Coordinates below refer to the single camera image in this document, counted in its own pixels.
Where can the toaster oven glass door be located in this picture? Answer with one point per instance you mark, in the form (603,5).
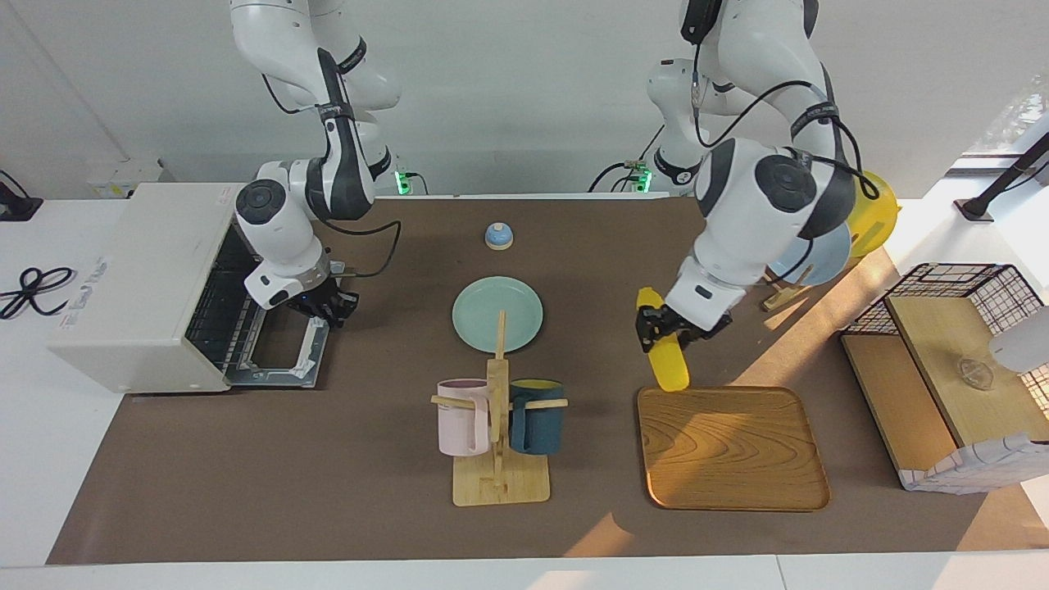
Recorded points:
(315,360)

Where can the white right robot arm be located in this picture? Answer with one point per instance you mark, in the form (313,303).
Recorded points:
(279,221)

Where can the white checked cloth liner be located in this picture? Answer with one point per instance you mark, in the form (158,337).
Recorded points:
(975,471)

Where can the wooden mug tree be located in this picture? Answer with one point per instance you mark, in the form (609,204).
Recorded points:
(500,487)

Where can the yellow plate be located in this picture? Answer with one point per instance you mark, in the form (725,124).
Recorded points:
(877,221)

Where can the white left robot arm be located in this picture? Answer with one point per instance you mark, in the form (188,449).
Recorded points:
(754,205)

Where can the white toaster oven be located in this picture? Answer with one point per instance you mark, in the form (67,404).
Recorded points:
(139,287)

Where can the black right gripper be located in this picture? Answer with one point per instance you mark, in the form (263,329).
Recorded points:
(315,299)

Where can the wooden plate rack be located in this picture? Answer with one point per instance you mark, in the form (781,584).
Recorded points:
(787,295)

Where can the white rounded device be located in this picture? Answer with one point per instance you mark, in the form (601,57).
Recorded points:
(1024,340)

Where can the mint green plate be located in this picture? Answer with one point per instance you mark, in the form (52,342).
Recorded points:
(483,315)

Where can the yellow corn cob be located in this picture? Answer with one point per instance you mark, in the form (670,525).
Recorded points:
(672,373)

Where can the dark blue mug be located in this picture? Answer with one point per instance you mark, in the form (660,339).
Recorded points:
(541,426)

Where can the brown table mat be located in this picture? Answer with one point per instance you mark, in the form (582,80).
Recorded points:
(328,492)

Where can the wooden serving tray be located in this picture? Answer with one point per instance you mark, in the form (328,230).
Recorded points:
(729,451)

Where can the small clear glass piece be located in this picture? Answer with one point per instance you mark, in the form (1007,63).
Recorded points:
(975,374)

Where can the black clamp mount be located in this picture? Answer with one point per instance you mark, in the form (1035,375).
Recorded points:
(16,206)

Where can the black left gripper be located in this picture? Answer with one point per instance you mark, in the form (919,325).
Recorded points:
(697,325)

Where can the pink mug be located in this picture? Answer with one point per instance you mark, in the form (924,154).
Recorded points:
(459,422)

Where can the light blue plate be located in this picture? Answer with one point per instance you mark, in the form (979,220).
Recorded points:
(828,258)

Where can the white power strip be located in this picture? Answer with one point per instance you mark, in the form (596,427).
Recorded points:
(123,179)

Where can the wooden two-step shelf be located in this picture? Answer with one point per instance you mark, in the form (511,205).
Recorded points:
(934,344)

